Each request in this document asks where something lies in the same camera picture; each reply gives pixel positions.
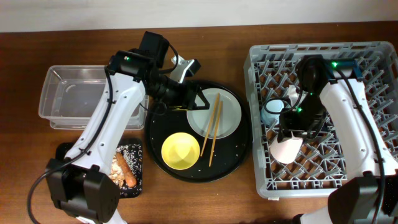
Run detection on clear plastic bin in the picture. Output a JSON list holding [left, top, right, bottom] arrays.
[[38, 64, 149, 131]]

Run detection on pink cup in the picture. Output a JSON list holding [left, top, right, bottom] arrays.
[[269, 136, 303, 164]]

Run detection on grey plate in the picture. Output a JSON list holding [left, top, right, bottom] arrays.
[[187, 88, 242, 139]]

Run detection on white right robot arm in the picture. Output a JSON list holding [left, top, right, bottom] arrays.
[[269, 55, 397, 223]]

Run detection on orange carrot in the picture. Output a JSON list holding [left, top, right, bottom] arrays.
[[116, 152, 137, 187]]

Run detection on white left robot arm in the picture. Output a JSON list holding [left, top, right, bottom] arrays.
[[45, 49, 210, 223]]

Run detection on blue cup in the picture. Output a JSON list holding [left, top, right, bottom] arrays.
[[261, 98, 290, 128]]

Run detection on yellow bowl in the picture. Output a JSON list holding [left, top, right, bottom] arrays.
[[161, 133, 201, 170]]

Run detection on grey dishwasher rack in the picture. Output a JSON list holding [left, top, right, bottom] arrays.
[[243, 41, 398, 200]]

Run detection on black rectangular tray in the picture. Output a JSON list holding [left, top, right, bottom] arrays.
[[55, 138, 144, 199]]

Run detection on pasta and rice scraps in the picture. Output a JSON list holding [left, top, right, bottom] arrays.
[[108, 143, 143, 197]]

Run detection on round black tray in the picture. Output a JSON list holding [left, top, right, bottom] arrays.
[[145, 80, 252, 183]]

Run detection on wooden chopstick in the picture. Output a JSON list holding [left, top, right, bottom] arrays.
[[208, 101, 223, 167], [200, 93, 220, 157]]

